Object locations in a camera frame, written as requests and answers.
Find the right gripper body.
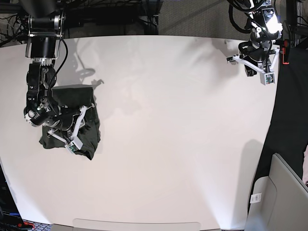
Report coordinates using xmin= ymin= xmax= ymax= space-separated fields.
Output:
xmin=49 ymin=106 xmax=81 ymax=137

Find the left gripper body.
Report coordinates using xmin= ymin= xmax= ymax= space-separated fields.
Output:
xmin=242 ymin=40 xmax=274 ymax=72

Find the green long sleeve shirt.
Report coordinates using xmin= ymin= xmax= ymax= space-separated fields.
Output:
xmin=52 ymin=85 xmax=101 ymax=160

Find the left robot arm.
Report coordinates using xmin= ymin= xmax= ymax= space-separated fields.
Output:
xmin=227 ymin=0 xmax=283 ymax=82

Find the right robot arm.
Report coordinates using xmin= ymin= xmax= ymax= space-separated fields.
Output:
xmin=20 ymin=0 xmax=95 ymax=152

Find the red clamp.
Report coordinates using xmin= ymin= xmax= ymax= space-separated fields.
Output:
xmin=282 ymin=39 xmax=290 ymax=65

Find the grey plastic bin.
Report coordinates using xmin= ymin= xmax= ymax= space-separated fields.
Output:
xmin=245 ymin=154 xmax=308 ymax=231

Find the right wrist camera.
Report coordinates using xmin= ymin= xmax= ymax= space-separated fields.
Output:
xmin=64 ymin=137 xmax=83 ymax=154

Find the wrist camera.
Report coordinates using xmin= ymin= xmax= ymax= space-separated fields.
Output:
xmin=64 ymin=137 xmax=83 ymax=154
xmin=260 ymin=72 xmax=276 ymax=86

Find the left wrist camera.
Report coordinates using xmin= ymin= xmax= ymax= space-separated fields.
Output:
xmin=260 ymin=72 xmax=276 ymax=86

